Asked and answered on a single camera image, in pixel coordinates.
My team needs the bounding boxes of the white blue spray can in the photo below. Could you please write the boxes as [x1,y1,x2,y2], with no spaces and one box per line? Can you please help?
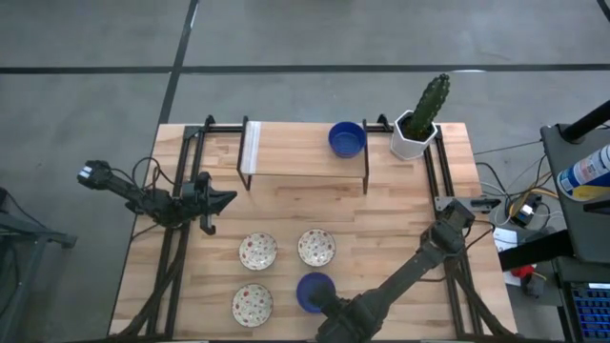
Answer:
[556,144,610,202]

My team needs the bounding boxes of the grey metal stand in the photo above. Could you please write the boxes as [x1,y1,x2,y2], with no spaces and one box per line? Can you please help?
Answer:
[0,186,77,343]

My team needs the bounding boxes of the wooden shelf with black legs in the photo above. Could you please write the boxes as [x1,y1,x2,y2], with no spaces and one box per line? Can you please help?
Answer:
[235,115,371,195]

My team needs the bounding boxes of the white paper sheet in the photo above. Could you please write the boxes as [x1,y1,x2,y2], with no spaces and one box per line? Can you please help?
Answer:
[492,226,519,252]

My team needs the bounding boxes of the black power adapter box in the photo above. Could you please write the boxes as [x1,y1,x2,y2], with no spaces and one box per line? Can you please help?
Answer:
[509,199,544,229]

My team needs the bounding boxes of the green floral ceramic bowl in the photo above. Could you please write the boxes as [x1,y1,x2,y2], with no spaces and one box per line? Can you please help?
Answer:
[238,232,279,272]
[297,228,337,268]
[232,283,275,329]

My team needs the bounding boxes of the white hexagonal plant pot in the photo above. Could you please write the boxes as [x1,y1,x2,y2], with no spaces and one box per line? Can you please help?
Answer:
[390,110,439,162]

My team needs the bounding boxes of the laptop with blue lit keyboard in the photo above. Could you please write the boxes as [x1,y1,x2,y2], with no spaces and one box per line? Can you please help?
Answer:
[561,280,610,343]

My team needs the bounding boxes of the black pole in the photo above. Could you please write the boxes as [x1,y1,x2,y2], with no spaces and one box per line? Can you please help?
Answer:
[560,99,610,144]

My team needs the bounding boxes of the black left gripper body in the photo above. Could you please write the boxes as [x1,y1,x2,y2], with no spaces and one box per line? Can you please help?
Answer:
[176,171,215,236]

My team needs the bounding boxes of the green cactus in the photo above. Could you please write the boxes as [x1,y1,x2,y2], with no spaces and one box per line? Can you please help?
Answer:
[408,72,452,142]

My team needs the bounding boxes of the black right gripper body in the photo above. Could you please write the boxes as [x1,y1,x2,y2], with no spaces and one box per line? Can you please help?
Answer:
[316,290,385,342]

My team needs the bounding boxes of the dark grey side table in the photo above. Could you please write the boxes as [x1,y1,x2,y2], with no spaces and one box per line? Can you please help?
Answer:
[540,122,610,266]

